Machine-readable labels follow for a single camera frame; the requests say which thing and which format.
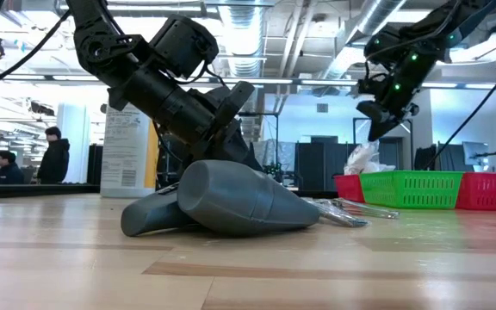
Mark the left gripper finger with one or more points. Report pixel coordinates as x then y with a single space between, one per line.
246 155
215 153

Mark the clear-wrapped toothbrush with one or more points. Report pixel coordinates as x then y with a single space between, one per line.
373 210
338 215

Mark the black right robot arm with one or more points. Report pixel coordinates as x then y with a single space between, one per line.
424 39

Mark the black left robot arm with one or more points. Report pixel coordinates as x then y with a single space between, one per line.
157 99

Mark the grey curtain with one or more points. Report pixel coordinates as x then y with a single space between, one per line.
280 153

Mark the red plastic basket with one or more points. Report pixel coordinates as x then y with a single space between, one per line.
491 191
348 187

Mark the black office partition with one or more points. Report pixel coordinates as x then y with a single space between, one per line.
321 165

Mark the green plastic basket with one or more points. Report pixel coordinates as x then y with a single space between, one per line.
411 189

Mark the long linear light fixture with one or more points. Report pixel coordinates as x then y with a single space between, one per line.
295 81

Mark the grey computer monitor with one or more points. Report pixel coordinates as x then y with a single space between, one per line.
476 151

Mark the white yellow wipes canister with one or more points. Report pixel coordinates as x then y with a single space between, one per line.
123 163

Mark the white building column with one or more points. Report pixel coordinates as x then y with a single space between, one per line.
73 146

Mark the person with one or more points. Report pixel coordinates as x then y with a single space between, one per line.
9 172
54 159

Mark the black low counter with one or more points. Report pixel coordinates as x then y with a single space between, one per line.
37 190

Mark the black metal stand frame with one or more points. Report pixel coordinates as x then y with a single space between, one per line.
360 125
269 114

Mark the silver ribbed air duct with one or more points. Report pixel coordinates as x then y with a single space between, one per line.
243 39
360 21

